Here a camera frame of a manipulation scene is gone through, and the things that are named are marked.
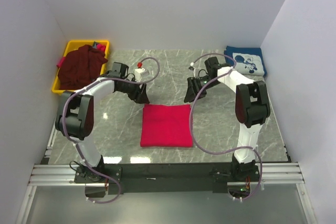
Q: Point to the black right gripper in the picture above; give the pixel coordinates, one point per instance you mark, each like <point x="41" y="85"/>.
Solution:
<point x="191" y="93"/>

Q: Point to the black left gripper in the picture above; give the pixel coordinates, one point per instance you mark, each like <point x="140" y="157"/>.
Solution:
<point x="139" y="96"/>

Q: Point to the bright red t-shirt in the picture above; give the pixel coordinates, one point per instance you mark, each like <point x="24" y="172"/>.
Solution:
<point x="166" y="126"/>

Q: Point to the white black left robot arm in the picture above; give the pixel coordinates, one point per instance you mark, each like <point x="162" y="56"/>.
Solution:
<point x="75" y="115"/>

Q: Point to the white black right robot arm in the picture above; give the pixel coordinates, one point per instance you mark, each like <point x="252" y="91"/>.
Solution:
<point x="252" y="108"/>

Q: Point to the folded blue printed t-shirt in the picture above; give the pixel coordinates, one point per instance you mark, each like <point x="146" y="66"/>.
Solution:
<point x="248" y="60"/>

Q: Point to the dark maroon t-shirt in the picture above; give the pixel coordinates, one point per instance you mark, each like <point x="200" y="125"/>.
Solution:
<point x="81" y="67"/>

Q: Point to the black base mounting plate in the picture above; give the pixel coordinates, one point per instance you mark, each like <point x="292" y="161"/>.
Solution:
<point x="163" y="185"/>

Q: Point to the pink garment in bin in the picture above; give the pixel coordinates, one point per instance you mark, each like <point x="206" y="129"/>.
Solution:
<point x="60" y="62"/>

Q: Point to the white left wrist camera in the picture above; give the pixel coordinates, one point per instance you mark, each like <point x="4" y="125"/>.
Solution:
<point x="140" y="73"/>

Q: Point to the aluminium frame rail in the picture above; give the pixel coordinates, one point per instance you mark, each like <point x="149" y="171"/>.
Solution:
<point x="63" y="175"/>

